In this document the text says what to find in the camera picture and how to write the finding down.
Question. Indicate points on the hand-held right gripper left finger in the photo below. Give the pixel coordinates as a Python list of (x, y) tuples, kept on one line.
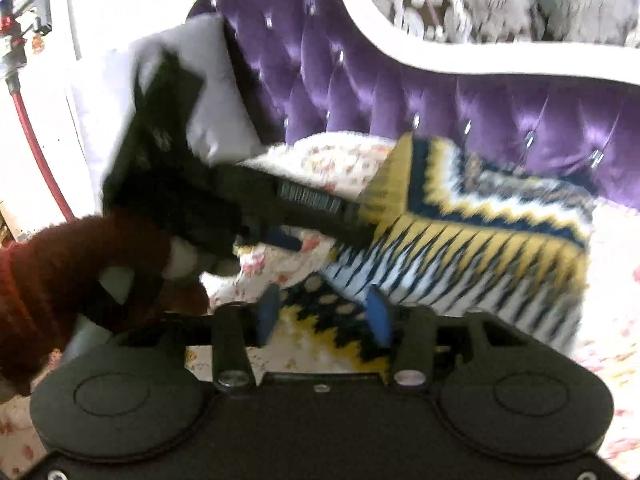
[(270, 310)]

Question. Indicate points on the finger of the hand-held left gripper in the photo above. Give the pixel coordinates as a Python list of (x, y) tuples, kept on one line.
[(281, 240), (305, 205)]

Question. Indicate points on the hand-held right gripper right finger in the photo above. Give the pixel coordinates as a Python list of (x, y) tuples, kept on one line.
[(378, 316)]

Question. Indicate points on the yellow navy patterned knit sweater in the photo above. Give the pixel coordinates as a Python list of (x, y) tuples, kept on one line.
[(465, 240)]

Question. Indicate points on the floral blanket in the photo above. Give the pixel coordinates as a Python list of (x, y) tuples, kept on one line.
[(330, 160)]

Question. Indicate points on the grey cushion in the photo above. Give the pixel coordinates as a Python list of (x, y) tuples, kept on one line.
[(220, 110)]

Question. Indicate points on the purple tufted sofa backrest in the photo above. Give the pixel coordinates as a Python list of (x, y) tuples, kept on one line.
[(360, 90)]

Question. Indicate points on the cluttered shelf items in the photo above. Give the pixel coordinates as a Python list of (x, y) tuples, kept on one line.
[(22, 5)]

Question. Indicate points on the grey damask curtain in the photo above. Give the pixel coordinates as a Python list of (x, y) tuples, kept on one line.
[(500, 0)]

